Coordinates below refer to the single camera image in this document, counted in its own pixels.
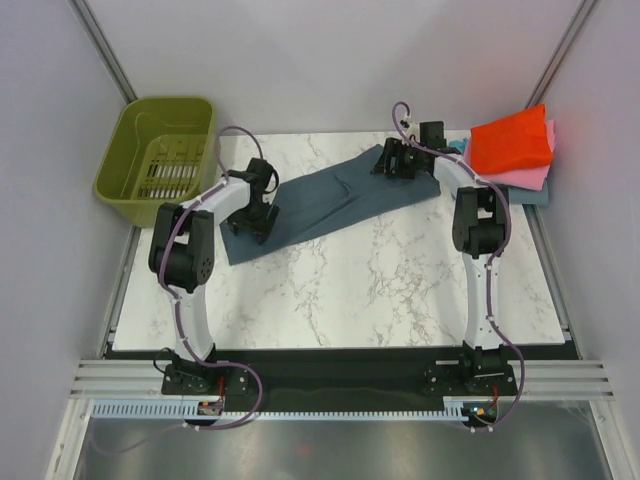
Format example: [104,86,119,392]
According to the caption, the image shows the light blue slotted cable duct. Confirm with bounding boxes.
[91,398,497,422]

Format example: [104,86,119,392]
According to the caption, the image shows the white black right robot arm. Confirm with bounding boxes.
[371,118,511,394]

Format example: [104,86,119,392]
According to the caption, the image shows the aluminium extrusion rail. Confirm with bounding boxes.
[71,360,613,400]

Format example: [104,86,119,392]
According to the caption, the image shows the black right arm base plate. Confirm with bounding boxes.
[424,363,518,397]

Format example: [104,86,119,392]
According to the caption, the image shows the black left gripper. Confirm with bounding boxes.
[225,200,280,246]

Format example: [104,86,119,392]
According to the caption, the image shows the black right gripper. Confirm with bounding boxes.
[371,138,425,181]

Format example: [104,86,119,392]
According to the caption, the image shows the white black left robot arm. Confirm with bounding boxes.
[148,158,279,393]

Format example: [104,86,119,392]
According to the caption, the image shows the folded grey blue t shirt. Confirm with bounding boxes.
[508,181,550,207]

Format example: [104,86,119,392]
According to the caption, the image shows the folded red t shirt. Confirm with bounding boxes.
[469,104,553,175]

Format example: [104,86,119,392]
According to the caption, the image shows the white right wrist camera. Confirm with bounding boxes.
[399,115,420,143]

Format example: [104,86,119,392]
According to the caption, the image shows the folded teal t shirt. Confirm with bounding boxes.
[449,138,471,155]

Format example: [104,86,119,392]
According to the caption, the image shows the aluminium left corner post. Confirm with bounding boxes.
[68,0,138,104]

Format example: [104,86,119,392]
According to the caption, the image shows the olive green plastic basket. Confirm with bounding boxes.
[93,96,219,228]

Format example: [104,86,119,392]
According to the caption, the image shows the aluminium corner post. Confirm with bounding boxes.
[525,0,601,108]
[68,0,138,104]

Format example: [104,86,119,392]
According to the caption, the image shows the slate blue t shirt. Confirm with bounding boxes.
[221,144,441,266]

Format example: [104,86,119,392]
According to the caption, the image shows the aluminium right corner post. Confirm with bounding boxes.
[525,0,601,108]

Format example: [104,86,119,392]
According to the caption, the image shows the folded pink t shirt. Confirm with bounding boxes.
[463,119,556,191]

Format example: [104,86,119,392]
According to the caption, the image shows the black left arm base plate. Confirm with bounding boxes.
[161,362,252,397]

